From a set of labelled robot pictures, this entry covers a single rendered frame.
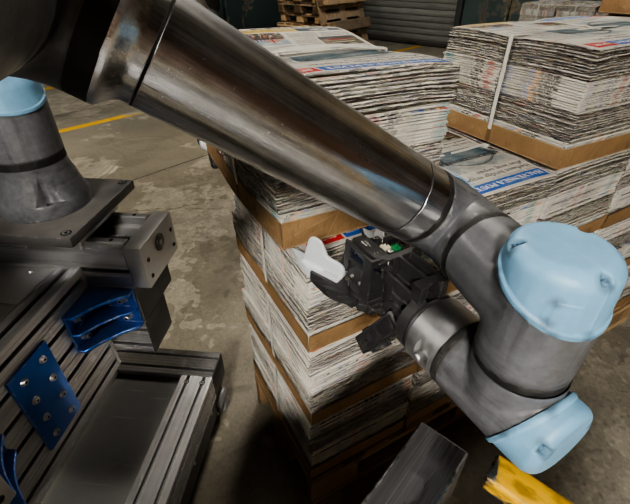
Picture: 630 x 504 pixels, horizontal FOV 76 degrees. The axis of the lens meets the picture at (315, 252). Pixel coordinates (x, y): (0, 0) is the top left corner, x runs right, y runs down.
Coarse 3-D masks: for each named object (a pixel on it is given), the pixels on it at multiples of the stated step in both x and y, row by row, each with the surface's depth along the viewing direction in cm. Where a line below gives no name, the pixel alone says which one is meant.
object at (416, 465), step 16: (416, 432) 40; (432, 432) 40; (416, 448) 39; (432, 448) 39; (448, 448) 39; (400, 464) 37; (416, 464) 37; (432, 464) 37; (448, 464) 37; (384, 480) 36; (400, 480) 36; (416, 480) 36; (432, 480) 36; (448, 480) 36; (368, 496) 35; (384, 496) 35; (400, 496) 35; (416, 496) 35; (432, 496) 35; (448, 496) 40
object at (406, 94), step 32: (320, 64) 53; (352, 64) 53; (384, 64) 53; (416, 64) 53; (448, 64) 56; (352, 96) 51; (384, 96) 53; (416, 96) 56; (448, 96) 58; (384, 128) 57; (416, 128) 59; (256, 192) 61; (288, 192) 54
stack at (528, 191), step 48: (480, 144) 96; (480, 192) 76; (528, 192) 81; (576, 192) 92; (624, 192) 103; (240, 240) 96; (336, 240) 63; (624, 240) 121; (288, 288) 72; (288, 336) 81; (336, 384) 83; (432, 384) 107; (336, 432) 95; (336, 480) 107
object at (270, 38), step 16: (256, 32) 71; (272, 32) 72; (288, 32) 73; (304, 32) 74; (320, 32) 75; (336, 32) 76; (272, 48) 66; (320, 48) 68; (336, 48) 69; (224, 160) 75
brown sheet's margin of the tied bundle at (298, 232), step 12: (252, 204) 65; (264, 216) 60; (312, 216) 57; (324, 216) 58; (336, 216) 59; (348, 216) 60; (264, 228) 63; (276, 228) 57; (288, 228) 56; (300, 228) 57; (312, 228) 58; (324, 228) 59; (336, 228) 60; (348, 228) 61; (276, 240) 59; (288, 240) 57; (300, 240) 58
